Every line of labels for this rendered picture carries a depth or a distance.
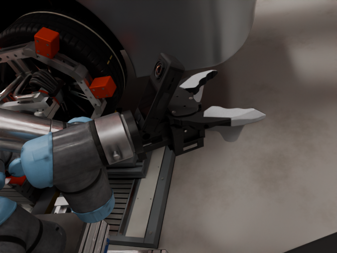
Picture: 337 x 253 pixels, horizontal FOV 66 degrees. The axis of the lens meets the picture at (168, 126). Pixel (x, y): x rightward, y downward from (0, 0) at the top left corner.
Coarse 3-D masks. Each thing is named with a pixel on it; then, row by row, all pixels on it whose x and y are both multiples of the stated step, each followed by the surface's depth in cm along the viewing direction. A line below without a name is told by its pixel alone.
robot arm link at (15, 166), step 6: (12, 156) 98; (18, 156) 100; (12, 162) 97; (18, 162) 97; (6, 168) 98; (12, 168) 97; (18, 168) 98; (12, 174) 98; (18, 174) 99; (24, 174) 100
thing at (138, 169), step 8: (144, 160) 175; (112, 168) 181; (120, 168) 179; (128, 168) 177; (136, 168) 175; (144, 168) 174; (112, 176) 181; (120, 176) 179; (128, 176) 177; (136, 176) 175; (144, 176) 173
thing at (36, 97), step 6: (18, 60) 113; (24, 66) 115; (30, 72) 116; (24, 78) 114; (30, 78) 116; (24, 84) 112; (18, 90) 108; (18, 96) 104; (24, 96) 102; (30, 96) 101; (36, 96) 101; (42, 96) 103
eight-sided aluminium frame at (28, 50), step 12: (12, 48) 114; (24, 48) 108; (0, 60) 115; (12, 60) 114; (48, 60) 110; (60, 60) 115; (72, 60) 115; (0, 72) 122; (72, 72) 113; (84, 72) 116; (0, 84) 129; (84, 84) 117; (12, 96) 139; (96, 108) 127
